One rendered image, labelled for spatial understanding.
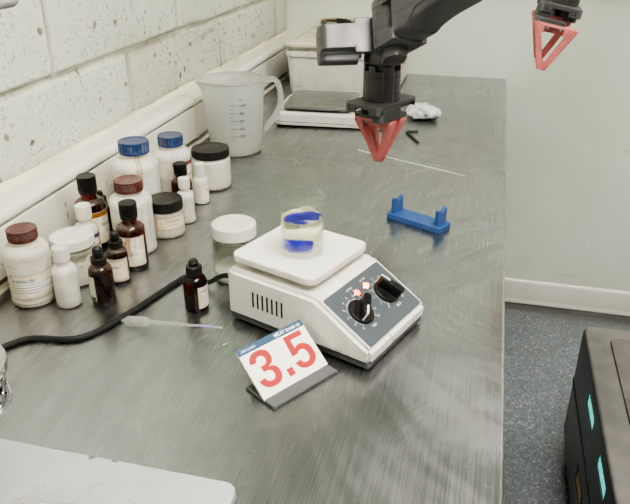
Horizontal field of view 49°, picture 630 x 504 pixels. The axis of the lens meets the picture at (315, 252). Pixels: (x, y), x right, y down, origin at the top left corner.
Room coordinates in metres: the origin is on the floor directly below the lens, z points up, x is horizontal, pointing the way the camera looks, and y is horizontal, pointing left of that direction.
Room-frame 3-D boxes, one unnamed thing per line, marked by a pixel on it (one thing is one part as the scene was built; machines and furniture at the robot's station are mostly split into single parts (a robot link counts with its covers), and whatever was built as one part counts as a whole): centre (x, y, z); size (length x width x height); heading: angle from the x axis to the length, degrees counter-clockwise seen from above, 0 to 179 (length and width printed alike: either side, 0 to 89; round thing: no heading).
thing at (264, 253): (0.74, 0.02, 0.83); 0.12 x 0.12 x 0.01; 55
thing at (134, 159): (1.03, 0.28, 0.81); 0.07 x 0.07 x 0.13
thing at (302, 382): (0.60, 0.03, 0.77); 0.09 x 0.06 x 0.04; 134
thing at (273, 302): (0.72, 0.00, 0.79); 0.22 x 0.13 x 0.08; 55
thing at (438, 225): (1.01, -0.16, 0.77); 0.10 x 0.03 x 0.04; 51
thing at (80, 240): (0.82, 0.32, 0.78); 0.06 x 0.06 x 0.07
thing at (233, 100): (1.39, 0.15, 0.82); 0.18 x 0.13 x 0.15; 115
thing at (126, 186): (0.91, 0.26, 0.80); 0.06 x 0.06 x 0.11
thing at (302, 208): (0.73, 0.01, 0.87); 0.06 x 0.05 x 0.08; 13
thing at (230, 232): (0.83, 0.11, 0.79); 0.06 x 0.06 x 0.08
